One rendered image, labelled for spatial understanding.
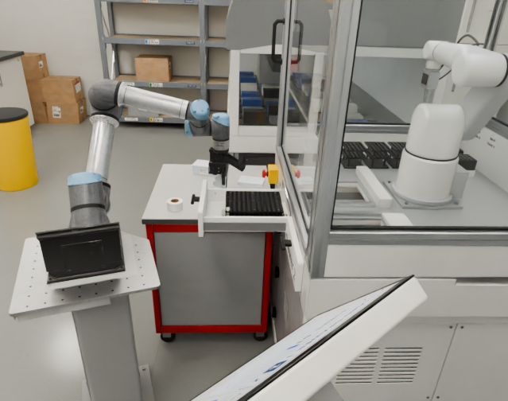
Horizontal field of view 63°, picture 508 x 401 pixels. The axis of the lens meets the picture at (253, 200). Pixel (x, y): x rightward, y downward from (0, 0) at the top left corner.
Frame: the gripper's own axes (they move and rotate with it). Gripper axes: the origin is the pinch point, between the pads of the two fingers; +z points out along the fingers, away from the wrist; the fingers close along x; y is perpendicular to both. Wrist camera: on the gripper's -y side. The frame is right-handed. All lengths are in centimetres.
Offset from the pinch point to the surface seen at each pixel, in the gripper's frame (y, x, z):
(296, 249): -34, 64, -12
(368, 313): -44, 121, -39
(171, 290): 22, 22, 45
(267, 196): -21.2, 22.2, -9.1
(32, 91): 303, -321, 41
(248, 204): -14.4, 30.5, -9.0
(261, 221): -20.4, 39.5, -6.8
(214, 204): 1.1, 20.8, -2.6
